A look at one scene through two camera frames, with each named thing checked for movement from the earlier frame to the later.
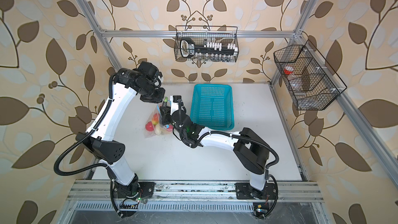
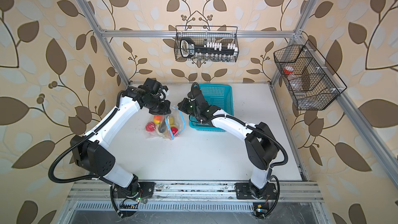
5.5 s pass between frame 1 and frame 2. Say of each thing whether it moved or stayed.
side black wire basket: stayed
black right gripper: moved
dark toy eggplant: moved
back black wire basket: stayed
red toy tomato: stayed
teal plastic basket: stayed
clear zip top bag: moved
